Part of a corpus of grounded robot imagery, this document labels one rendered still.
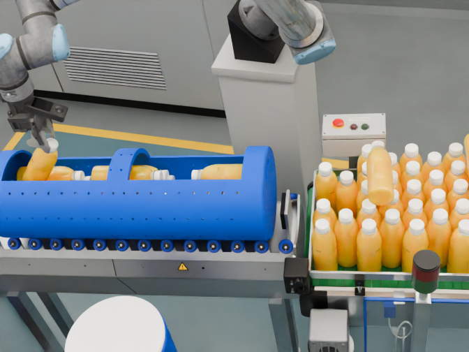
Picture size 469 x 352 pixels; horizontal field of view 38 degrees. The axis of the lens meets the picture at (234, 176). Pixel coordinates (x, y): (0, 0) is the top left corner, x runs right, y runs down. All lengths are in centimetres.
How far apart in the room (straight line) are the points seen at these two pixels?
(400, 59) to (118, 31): 170
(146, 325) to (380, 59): 279
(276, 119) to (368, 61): 174
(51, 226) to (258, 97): 93
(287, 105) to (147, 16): 133
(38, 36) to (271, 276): 99
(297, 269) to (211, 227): 28
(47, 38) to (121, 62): 213
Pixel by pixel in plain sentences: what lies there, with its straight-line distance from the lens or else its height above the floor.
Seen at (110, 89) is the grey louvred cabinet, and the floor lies 17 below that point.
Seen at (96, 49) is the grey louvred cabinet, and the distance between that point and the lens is 397.
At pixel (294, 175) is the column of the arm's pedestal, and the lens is 281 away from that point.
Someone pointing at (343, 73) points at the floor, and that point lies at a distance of 419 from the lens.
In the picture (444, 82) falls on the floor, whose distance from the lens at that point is 412.
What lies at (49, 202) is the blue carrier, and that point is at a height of 118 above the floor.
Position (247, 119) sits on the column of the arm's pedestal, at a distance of 266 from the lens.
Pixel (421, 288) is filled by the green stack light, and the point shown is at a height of 118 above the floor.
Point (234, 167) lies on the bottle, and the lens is 197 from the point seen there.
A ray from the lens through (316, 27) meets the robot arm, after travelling 222.
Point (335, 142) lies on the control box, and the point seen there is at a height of 107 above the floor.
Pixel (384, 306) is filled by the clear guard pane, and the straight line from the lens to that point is 199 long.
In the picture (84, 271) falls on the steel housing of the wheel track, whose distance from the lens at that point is 231.
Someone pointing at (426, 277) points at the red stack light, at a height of 123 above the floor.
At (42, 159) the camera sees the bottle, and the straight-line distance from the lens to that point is 208.
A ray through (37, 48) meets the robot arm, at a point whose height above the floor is 165.
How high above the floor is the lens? 259
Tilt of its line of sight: 46 degrees down
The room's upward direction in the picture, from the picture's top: 12 degrees counter-clockwise
